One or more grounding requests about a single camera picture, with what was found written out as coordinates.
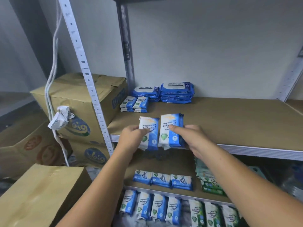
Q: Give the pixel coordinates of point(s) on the person's left forearm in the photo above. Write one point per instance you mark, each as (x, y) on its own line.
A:
(99, 191)

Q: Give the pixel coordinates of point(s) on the water bottles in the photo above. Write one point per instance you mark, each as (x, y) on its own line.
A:
(293, 184)

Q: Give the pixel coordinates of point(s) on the small green packets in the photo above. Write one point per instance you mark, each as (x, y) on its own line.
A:
(213, 186)

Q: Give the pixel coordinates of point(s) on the grey metal shelf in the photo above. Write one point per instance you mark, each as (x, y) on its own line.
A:
(265, 152)

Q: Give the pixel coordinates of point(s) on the person's left hand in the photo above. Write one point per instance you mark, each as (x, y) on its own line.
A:
(132, 139)

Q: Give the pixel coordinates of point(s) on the person's right hand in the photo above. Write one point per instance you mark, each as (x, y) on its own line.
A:
(194, 137)

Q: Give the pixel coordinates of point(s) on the person's right forearm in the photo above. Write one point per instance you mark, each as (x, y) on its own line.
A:
(251, 186)

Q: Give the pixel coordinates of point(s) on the group of green pine packets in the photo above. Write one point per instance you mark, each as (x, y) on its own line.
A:
(199, 212)

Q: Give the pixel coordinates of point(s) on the plain cardboard box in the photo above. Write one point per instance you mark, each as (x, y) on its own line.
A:
(38, 196)

